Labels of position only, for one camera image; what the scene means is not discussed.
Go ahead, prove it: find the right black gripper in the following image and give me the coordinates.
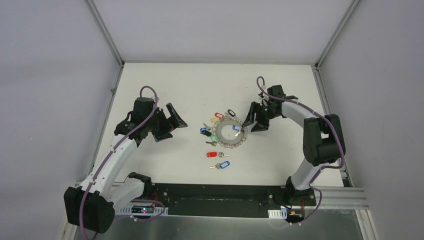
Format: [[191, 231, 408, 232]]
[[242, 101, 280, 132]]

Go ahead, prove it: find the key with blue tag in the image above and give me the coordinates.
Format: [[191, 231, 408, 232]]
[[209, 161, 230, 170]]

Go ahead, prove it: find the key with red tag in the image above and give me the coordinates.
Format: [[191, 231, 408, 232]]
[[206, 151, 230, 158]]

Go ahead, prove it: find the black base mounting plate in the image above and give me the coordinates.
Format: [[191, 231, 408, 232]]
[[133, 183, 317, 219]]

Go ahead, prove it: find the key with green tag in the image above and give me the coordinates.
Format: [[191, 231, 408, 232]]
[[205, 134, 218, 147]]

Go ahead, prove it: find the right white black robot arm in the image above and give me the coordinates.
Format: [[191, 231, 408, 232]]
[[242, 85, 346, 206]]

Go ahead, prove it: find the aluminium frame rail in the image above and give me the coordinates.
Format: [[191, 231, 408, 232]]
[[314, 187, 370, 210]]

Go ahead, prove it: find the right white cable duct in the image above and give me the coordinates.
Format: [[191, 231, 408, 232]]
[[267, 208, 288, 220]]

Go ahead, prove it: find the metal disc keyring holder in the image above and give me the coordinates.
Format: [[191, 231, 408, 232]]
[[199, 109, 248, 149]]

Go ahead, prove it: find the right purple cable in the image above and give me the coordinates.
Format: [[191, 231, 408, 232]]
[[255, 76, 346, 229]]

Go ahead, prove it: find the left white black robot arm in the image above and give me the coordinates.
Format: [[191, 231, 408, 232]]
[[64, 97, 188, 234]]

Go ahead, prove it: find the blue tag key on disc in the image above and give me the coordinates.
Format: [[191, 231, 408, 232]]
[[232, 125, 244, 137]]

